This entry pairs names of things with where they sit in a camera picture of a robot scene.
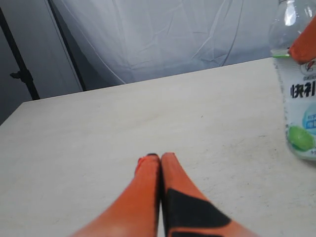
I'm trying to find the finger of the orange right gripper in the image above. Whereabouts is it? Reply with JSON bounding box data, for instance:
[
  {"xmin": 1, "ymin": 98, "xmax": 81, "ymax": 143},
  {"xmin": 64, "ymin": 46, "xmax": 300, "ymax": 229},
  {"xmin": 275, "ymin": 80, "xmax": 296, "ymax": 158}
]
[{"xmin": 289, "ymin": 18, "xmax": 316, "ymax": 64}]

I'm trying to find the white backdrop curtain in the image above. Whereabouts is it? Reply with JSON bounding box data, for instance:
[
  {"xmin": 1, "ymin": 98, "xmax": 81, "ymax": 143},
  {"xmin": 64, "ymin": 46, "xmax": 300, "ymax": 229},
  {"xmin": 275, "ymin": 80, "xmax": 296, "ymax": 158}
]
[{"xmin": 0, "ymin": 0, "xmax": 316, "ymax": 126}]

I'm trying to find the black light stand pole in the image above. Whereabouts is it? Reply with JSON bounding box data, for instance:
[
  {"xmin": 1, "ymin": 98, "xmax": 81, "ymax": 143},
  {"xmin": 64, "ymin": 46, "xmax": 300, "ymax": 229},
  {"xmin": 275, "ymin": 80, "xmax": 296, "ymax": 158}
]
[{"xmin": 0, "ymin": 9, "xmax": 40, "ymax": 100}]

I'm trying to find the clear plastic drink bottle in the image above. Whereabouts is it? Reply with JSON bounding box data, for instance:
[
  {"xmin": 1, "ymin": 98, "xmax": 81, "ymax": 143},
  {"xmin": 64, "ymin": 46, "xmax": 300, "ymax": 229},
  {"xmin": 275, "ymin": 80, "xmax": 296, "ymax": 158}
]
[{"xmin": 269, "ymin": 0, "xmax": 316, "ymax": 160}]

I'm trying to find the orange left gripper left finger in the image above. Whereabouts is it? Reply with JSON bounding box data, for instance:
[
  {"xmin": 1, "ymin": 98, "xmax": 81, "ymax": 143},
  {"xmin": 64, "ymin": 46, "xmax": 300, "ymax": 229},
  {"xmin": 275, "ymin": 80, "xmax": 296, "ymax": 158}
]
[{"xmin": 72, "ymin": 154, "xmax": 160, "ymax": 237}]

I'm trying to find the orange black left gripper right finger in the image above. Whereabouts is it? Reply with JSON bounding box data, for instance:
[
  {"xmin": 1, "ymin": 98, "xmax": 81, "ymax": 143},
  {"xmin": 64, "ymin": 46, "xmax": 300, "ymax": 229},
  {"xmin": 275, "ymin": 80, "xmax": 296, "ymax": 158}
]
[{"xmin": 161, "ymin": 153, "xmax": 251, "ymax": 237}]

